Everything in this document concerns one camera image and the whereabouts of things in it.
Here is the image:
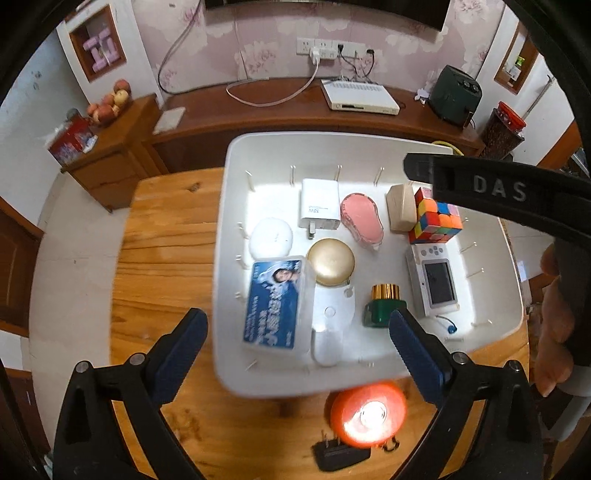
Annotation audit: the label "grey wall cable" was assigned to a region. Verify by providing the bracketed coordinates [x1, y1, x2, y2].
[157, 0, 206, 95]

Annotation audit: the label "yellow cable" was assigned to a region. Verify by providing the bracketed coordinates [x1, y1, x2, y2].
[431, 140, 467, 157]

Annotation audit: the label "pile of red apples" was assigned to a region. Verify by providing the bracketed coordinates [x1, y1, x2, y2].
[85, 79, 132, 126]

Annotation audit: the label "white charger cable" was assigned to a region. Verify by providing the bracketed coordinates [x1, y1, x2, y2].
[225, 62, 321, 108]

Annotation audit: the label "green bottle with gold cap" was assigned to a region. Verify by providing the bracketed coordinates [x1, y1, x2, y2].
[361, 284, 408, 328]

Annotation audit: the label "small wooden cabinet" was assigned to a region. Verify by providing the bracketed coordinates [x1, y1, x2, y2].
[60, 92, 162, 213]

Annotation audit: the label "white handheld game console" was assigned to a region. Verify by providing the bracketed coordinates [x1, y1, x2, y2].
[405, 243, 460, 335]

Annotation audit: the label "pink dumbbell set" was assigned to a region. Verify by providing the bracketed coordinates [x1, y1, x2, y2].
[82, 27, 116, 71]

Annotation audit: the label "white oval plastic object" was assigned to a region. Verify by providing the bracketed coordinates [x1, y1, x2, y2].
[310, 325, 345, 367]

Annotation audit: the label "black power cables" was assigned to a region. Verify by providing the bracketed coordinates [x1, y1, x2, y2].
[336, 44, 376, 84]

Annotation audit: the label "gold round compact case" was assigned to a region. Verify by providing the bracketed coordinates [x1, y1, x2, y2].
[306, 237, 356, 288]

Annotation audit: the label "person's right hand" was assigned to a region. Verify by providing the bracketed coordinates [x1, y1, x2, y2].
[531, 244, 575, 398]

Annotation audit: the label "black television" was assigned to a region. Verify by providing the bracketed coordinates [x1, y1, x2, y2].
[203, 0, 451, 33]

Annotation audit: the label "blue label plastic card box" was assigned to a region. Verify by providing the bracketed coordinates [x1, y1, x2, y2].
[242, 255, 316, 354]

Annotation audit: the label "long wooden television cabinet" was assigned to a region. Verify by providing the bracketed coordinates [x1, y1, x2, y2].
[141, 76, 488, 176]

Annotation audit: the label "brown wooden door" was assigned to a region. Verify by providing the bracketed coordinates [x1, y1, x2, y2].
[0, 198, 44, 337]

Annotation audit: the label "wall niche with pink items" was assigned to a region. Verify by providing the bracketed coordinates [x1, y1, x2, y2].
[68, 4, 126, 84]

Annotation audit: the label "orange round tape measure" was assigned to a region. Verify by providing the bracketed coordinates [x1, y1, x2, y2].
[329, 381, 408, 449]

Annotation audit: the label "white flat pad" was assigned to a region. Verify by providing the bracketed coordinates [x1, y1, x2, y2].
[152, 107, 186, 134]

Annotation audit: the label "pink correction tape dispenser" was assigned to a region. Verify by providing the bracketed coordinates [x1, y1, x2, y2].
[339, 191, 386, 252]

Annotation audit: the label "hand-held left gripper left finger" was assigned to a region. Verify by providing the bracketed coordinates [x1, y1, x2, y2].
[53, 307, 209, 480]

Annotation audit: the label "beige small box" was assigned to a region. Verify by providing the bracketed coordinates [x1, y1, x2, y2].
[385, 183, 419, 233]

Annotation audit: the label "red lidded jar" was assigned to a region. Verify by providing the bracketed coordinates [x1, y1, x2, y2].
[482, 102, 527, 160]

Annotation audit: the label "white wall socket strip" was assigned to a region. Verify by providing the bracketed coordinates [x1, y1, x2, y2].
[295, 37, 376, 60]

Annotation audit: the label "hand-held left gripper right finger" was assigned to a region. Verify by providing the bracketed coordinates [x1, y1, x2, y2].
[389, 307, 546, 480]

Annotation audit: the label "black plug adapter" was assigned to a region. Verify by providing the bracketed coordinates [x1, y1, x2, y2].
[311, 429, 372, 472]

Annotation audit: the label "wooden framed wall niche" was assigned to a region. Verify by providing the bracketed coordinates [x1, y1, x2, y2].
[494, 21, 541, 95]

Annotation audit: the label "white plastic tray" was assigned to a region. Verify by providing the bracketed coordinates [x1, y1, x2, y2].
[212, 131, 525, 400]

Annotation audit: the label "red tin box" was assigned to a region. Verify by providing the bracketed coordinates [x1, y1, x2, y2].
[46, 115, 95, 164]

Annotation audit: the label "white earbuds case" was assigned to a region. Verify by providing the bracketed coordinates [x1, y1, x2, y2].
[249, 217, 295, 260]

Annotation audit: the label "colourful puzzle cube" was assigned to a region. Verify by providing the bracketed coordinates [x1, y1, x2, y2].
[409, 186, 463, 245]

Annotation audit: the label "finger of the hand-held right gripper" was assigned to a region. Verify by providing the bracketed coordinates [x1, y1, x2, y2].
[403, 152, 439, 202]

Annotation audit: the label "white set-top box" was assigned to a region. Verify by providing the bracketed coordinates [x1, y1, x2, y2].
[321, 78, 400, 116]

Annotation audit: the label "white wall charger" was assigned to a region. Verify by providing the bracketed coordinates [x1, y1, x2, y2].
[298, 178, 341, 241]

